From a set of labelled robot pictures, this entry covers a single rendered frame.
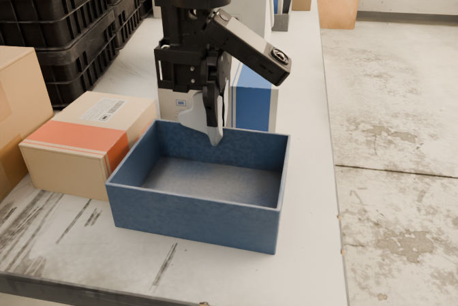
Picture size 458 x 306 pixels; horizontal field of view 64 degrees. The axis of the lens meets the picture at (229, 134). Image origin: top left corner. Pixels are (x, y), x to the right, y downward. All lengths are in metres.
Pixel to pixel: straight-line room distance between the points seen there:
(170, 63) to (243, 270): 0.25
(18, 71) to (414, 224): 1.39
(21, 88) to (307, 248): 0.44
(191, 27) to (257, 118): 0.22
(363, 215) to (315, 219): 1.07
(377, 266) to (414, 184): 0.52
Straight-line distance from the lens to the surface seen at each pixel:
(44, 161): 0.53
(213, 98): 0.44
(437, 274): 1.46
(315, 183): 0.54
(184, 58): 0.45
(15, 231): 0.53
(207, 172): 0.54
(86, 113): 0.58
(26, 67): 0.60
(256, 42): 0.45
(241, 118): 0.61
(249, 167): 0.55
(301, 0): 1.39
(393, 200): 1.66
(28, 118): 0.61
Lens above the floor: 1.04
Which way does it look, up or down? 33 degrees down
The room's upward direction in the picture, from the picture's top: straight up
